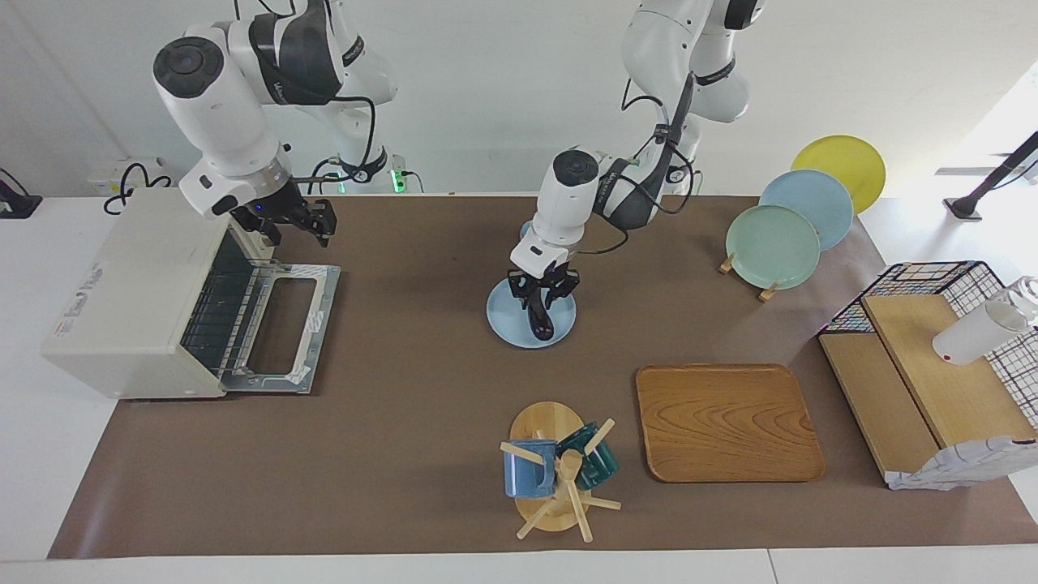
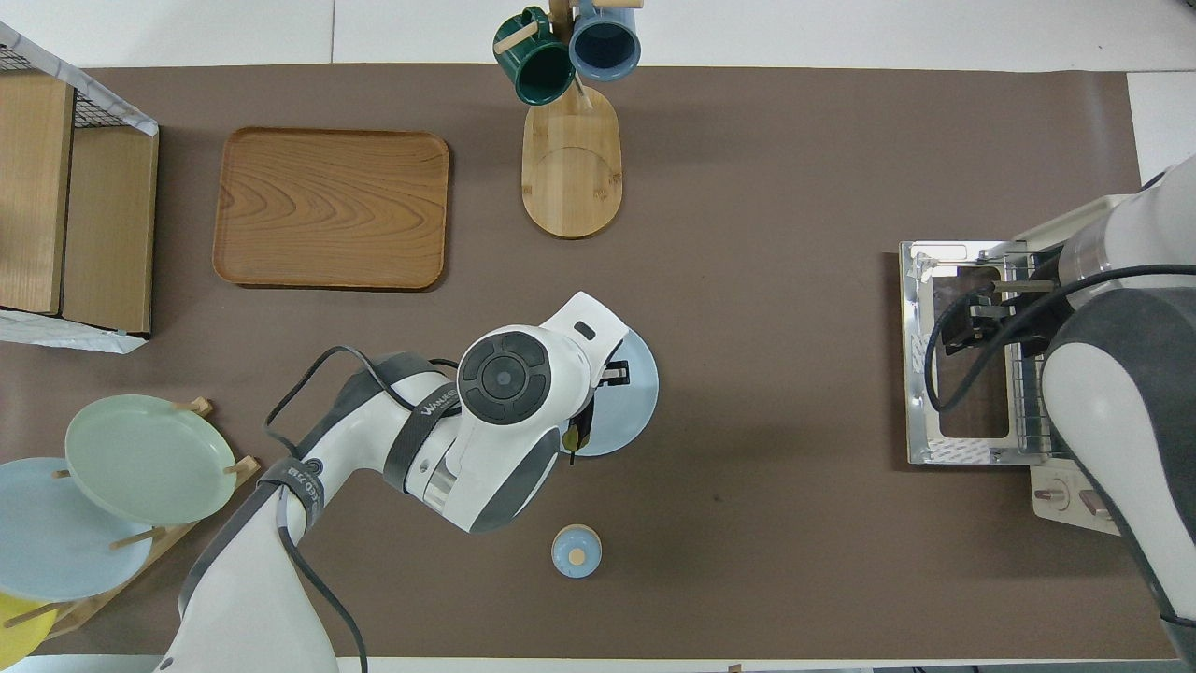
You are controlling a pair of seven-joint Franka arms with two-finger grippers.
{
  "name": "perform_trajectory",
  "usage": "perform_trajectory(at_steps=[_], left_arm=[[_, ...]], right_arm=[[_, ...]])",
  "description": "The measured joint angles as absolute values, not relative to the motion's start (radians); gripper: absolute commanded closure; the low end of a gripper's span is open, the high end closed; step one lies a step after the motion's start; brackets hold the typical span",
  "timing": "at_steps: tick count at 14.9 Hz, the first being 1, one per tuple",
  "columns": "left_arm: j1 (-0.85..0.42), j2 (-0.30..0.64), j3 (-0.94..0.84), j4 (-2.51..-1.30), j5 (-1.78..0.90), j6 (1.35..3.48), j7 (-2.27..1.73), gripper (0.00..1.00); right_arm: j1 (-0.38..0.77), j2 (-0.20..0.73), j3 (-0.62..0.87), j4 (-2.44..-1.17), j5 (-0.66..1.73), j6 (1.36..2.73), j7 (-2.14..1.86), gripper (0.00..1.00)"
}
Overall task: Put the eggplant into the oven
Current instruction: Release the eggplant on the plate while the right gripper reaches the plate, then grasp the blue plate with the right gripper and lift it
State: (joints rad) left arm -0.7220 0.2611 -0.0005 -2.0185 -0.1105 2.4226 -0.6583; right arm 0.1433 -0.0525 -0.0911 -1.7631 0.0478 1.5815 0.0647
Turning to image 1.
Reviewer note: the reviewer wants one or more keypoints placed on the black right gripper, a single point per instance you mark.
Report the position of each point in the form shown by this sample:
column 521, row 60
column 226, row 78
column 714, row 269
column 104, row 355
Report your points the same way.
column 284, row 207

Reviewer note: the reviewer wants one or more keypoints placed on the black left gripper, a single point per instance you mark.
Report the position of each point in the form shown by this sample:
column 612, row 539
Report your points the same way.
column 545, row 274

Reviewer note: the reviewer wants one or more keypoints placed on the dark purple eggplant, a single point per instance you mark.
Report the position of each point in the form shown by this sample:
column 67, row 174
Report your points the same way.
column 542, row 324

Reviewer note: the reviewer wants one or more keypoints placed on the beige toaster oven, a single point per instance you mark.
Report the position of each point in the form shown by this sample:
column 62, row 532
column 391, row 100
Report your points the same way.
column 130, row 292

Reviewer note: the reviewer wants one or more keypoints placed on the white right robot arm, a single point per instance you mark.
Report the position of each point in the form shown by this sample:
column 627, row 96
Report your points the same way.
column 219, row 105

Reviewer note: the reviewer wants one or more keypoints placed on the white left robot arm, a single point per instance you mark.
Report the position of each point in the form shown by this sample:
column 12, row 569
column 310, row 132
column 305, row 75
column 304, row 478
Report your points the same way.
column 568, row 195

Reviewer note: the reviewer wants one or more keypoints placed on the small blue call bell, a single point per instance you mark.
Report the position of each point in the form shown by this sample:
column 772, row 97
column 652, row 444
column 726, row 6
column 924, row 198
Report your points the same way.
column 525, row 231

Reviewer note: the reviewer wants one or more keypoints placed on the wooden mug tree stand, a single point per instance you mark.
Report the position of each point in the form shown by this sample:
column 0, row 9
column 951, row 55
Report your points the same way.
column 547, row 422

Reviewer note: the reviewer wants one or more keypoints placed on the brown table mat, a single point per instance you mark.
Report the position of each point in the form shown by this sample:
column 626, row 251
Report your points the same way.
column 405, row 365

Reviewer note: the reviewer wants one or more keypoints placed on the dark green mug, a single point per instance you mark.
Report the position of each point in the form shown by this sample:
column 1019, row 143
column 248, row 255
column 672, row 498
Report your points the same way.
column 596, row 462

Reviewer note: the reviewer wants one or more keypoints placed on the blue mug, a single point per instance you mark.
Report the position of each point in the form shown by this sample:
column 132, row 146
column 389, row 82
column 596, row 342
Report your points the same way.
column 527, row 474

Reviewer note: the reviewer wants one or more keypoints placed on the white power strip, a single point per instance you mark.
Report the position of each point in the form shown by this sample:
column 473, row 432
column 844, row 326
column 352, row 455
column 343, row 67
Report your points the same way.
column 101, row 174

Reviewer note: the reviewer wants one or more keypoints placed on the wooden plate rack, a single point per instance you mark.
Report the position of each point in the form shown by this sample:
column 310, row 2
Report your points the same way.
column 767, row 294

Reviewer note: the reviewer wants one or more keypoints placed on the brown wooden tray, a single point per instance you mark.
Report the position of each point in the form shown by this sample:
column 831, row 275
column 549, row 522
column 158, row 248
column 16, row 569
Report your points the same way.
column 730, row 422

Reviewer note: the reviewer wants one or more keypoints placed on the pale green plate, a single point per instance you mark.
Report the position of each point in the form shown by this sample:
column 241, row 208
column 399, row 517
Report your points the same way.
column 770, row 247

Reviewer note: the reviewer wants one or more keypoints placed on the light blue racked plate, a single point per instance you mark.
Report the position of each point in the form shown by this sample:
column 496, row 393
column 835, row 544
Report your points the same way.
column 819, row 195

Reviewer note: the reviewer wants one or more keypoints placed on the yellow plate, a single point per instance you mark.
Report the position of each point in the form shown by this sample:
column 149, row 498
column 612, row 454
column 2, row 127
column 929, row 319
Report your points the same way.
column 847, row 158

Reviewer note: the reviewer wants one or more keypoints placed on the wooden step shelf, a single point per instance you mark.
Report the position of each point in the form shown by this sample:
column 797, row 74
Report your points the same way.
column 932, row 381

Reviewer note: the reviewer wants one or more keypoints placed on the white cup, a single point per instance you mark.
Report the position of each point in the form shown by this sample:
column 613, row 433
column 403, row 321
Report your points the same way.
column 973, row 337

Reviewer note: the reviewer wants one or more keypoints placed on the white patterned cloth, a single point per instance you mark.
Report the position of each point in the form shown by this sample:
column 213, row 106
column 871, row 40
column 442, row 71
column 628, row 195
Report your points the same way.
column 965, row 466

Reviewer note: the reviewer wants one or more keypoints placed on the black clamp mount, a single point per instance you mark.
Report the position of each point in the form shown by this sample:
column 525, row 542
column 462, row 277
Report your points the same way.
column 16, row 203

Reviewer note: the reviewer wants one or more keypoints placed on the black camera stand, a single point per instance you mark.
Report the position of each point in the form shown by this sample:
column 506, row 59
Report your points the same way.
column 993, row 178

